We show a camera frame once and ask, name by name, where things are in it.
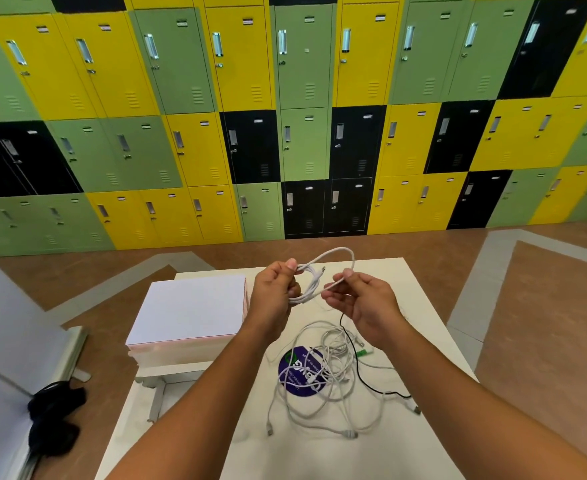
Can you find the person's right thumb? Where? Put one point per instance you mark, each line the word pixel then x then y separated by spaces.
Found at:
pixel 354 277

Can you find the white board panel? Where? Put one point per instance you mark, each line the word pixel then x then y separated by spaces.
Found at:
pixel 8 334

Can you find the person's left forearm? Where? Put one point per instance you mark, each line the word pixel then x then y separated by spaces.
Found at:
pixel 198 409

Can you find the white metal table leg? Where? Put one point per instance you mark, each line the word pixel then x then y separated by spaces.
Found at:
pixel 158 394

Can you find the person's left thumb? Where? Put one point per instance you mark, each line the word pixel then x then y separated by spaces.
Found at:
pixel 291 265

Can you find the person's left hand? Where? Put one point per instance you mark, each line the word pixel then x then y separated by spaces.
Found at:
pixel 268 299

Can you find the person's right forearm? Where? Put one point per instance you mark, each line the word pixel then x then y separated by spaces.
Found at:
pixel 473 409

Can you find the wall of coloured metal lockers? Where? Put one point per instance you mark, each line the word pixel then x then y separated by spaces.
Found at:
pixel 293 119

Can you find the person's right hand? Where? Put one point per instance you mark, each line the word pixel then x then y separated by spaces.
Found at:
pixel 371 309

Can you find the white lidded storage box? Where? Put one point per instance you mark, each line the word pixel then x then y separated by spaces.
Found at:
pixel 188 309

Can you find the round purple sticker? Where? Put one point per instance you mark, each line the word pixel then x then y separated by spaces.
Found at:
pixel 298 377

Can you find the small green tag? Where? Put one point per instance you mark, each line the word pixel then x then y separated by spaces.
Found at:
pixel 366 352

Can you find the black cloth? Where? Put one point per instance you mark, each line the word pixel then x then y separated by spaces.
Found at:
pixel 53 419

